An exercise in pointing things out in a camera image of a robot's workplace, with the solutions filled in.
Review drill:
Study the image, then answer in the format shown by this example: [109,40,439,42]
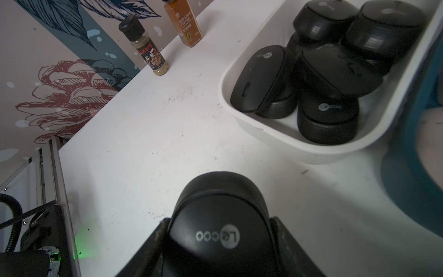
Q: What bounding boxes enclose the black mouse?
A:
[297,91,359,145]
[162,172,279,277]
[295,45,384,99]
[256,84,299,120]
[342,1,426,60]
[230,45,295,113]
[293,0,358,43]

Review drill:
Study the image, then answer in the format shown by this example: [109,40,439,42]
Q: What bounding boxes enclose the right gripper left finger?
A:
[117,218,170,277]

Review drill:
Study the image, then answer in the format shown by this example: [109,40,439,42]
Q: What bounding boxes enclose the brown spice bottle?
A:
[163,0,203,48]

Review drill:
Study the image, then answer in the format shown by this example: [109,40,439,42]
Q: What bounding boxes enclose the white storage box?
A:
[218,1,443,165]

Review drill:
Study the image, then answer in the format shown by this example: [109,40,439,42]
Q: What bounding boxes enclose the teal storage box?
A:
[381,36,443,237]

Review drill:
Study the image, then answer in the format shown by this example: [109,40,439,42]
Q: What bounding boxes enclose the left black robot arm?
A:
[1,194,74,277]

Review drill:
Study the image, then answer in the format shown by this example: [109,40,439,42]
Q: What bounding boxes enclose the dark spice bottle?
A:
[119,15,169,76]

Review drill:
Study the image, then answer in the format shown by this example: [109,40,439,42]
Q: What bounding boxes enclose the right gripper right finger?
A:
[271,217,326,277]

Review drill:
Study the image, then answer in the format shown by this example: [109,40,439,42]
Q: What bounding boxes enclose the pink mouse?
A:
[416,107,443,189]

